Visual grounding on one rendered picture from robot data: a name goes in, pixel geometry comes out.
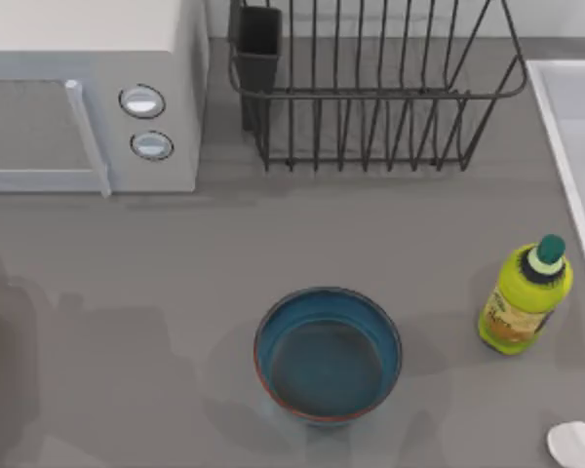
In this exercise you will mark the large microwave knob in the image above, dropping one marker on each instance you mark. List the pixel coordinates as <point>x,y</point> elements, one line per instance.
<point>142,101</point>

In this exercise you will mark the small microwave knob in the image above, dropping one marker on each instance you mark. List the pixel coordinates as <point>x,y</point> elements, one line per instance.
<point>151,145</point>

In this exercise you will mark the pale microwave oven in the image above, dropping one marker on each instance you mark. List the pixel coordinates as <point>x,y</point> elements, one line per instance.
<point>185,58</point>

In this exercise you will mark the white sink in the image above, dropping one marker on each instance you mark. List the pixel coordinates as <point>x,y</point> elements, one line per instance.
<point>573,161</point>

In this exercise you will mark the blue bowl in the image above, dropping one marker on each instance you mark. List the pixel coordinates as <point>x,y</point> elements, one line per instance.
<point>327,356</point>

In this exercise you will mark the yellow-green bottle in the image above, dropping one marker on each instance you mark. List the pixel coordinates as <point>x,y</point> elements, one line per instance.
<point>521,302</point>

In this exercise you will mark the black cutlery holder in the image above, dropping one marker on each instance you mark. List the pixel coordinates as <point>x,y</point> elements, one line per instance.
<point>256,44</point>

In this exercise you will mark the microwave oven door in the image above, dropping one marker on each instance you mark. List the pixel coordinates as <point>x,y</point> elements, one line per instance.
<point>24,127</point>

